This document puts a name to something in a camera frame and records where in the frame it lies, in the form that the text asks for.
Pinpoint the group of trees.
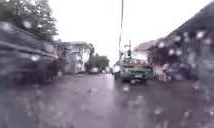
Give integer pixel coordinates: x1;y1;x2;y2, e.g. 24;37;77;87
85;53;111;73

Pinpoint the vehicle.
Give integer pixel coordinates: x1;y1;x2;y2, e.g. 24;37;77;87
88;66;101;75

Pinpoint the green pickup truck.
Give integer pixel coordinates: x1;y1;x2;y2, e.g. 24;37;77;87
113;58;153;85

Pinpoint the white building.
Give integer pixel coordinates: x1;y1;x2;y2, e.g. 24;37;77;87
57;41;95;75

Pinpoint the building with red roof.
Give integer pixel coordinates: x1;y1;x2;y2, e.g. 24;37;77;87
132;39;157;63

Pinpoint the pole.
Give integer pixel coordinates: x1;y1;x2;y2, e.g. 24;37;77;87
117;0;125;62

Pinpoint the wet grey asphalt road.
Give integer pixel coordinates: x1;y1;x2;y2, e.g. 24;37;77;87
0;72;214;128

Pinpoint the dark parked car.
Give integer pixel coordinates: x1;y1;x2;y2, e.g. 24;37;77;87
0;19;60;86

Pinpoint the dark building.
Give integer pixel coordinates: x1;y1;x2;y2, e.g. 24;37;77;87
148;0;214;83

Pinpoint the tree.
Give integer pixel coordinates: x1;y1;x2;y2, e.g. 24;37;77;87
0;0;59;43

